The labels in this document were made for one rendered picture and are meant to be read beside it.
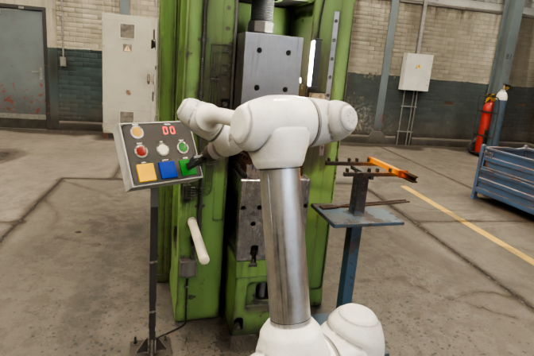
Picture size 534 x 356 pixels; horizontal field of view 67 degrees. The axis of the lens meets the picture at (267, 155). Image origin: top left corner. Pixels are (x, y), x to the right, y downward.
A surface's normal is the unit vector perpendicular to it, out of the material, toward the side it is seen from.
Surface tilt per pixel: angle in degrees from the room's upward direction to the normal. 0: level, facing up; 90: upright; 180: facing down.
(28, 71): 90
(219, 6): 90
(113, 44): 90
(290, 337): 37
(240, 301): 89
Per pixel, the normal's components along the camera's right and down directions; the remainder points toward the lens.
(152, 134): 0.62, -0.30
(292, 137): 0.49, 0.04
